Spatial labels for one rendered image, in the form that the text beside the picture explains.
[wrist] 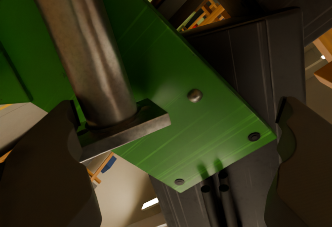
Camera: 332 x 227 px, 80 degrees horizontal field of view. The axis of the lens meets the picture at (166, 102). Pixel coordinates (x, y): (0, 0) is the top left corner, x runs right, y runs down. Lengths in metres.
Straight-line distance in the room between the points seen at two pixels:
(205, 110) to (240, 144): 0.05
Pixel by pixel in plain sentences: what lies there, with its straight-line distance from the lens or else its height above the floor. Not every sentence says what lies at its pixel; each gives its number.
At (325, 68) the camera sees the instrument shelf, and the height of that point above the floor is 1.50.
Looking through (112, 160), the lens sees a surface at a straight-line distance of 6.40.
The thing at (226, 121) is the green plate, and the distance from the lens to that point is 0.17.
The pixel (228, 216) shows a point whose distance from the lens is 0.23.
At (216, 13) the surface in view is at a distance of 3.10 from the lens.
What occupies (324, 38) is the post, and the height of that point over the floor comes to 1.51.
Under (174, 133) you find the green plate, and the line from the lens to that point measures 0.17.
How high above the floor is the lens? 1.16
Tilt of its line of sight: 8 degrees up
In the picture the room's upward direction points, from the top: 136 degrees clockwise
